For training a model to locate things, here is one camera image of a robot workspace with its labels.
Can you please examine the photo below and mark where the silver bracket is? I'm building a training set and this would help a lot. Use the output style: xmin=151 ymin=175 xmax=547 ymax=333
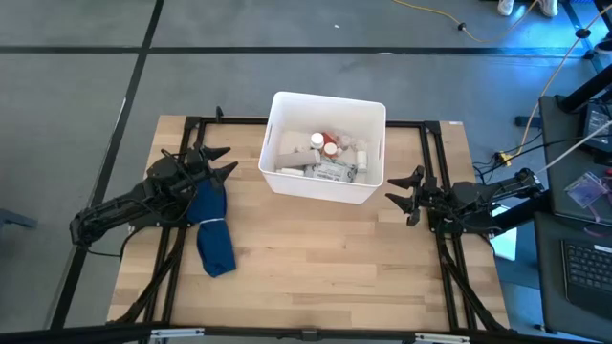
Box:
xmin=149 ymin=327 xmax=206 ymax=341
xmin=414 ymin=332 xmax=470 ymax=344

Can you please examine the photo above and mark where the blue fabric wrap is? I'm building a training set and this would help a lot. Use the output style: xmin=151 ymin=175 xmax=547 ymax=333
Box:
xmin=186 ymin=178 xmax=238 ymax=279

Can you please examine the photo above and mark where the white round object edge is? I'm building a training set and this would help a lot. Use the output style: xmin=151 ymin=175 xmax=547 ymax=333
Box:
xmin=273 ymin=148 xmax=322 ymax=171

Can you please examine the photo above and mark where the black floor cable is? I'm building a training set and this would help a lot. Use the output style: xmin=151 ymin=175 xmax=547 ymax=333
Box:
xmin=472 ymin=131 xmax=584 ymax=186

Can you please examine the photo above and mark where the black side desk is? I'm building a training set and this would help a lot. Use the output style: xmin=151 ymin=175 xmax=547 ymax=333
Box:
xmin=534 ymin=95 xmax=612 ymax=341

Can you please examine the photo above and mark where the clear plastic bag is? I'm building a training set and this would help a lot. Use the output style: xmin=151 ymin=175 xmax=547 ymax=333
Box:
xmin=565 ymin=170 xmax=604 ymax=209

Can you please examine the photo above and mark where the white cable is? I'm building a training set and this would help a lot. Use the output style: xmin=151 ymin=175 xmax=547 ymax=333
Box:
xmin=537 ymin=120 xmax=612 ymax=174

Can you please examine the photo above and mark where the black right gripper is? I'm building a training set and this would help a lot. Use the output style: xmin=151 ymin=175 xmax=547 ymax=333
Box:
xmin=384 ymin=165 xmax=448 ymax=227

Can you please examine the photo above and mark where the black laptop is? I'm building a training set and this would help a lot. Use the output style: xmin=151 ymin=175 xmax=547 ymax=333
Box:
xmin=561 ymin=238 xmax=612 ymax=319

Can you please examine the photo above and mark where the black pole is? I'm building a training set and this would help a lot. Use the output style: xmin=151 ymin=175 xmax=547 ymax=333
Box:
xmin=557 ymin=61 xmax=612 ymax=115

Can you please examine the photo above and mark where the white mesh plastic basket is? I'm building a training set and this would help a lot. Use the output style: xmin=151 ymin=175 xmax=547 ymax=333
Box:
xmin=257 ymin=91 xmax=388 ymax=205

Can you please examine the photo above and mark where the black metal table frame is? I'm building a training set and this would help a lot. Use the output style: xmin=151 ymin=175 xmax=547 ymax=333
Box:
xmin=107 ymin=105 xmax=511 ymax=335

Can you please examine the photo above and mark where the grey chair leg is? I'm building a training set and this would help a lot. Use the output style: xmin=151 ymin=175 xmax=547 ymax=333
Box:
xmin=0 ymin=207 xmax=39 ymax=230

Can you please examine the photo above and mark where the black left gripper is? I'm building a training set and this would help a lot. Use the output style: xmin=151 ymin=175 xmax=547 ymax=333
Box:
xmin=181 ymin=142 xmax=239 ymax=192

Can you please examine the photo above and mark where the black tripod stand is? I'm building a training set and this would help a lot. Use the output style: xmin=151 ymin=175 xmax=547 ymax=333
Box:
xmin=561 ymin=0 xmax=612 ymax=73

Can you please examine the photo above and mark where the yellow cable with plug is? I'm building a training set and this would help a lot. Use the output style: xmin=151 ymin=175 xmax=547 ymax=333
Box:
xmin=494 ymin=3 xmax=612 ymax=167

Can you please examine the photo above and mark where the white pouch blue cross print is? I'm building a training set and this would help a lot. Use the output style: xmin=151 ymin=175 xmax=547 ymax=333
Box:
xmin=302 ymin=159 xmax=360 ymax=184

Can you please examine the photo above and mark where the black front beam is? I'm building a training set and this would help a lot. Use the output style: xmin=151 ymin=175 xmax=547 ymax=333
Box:
xmin=0 ymin=323 xmax=612 ymax=344

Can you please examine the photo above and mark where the yellow floor cable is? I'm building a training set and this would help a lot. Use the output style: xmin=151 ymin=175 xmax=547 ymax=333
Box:
xmin=391 ymin=0 xmax=541 ymax=45

